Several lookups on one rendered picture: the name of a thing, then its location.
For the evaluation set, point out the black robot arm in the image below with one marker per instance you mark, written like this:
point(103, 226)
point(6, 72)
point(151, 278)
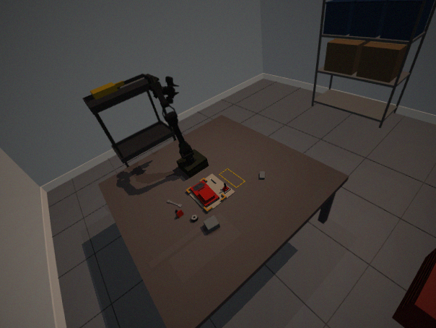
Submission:
point(171, 118)

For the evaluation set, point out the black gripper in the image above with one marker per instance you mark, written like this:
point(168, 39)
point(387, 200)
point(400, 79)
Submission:
point(169, 81)

